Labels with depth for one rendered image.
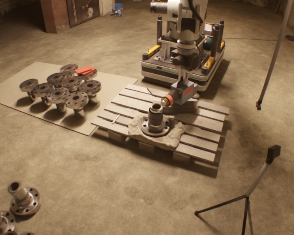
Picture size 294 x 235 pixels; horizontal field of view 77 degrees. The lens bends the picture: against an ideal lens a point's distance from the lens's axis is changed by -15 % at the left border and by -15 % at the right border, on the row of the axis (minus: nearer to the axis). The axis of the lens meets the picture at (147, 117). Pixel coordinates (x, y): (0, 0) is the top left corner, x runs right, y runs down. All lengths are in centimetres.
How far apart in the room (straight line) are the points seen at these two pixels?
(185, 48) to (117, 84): 136
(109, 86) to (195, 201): 187
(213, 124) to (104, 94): 139
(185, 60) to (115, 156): 105
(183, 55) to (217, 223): 137
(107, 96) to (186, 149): 129
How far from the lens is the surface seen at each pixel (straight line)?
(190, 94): 214
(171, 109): 215
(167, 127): 194
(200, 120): 215
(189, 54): 188
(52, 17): 581
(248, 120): 258
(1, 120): 292
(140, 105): 228
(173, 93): 197
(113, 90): 281
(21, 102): 307
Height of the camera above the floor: 149
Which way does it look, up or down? 39 degrees down
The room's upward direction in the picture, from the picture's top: straight up
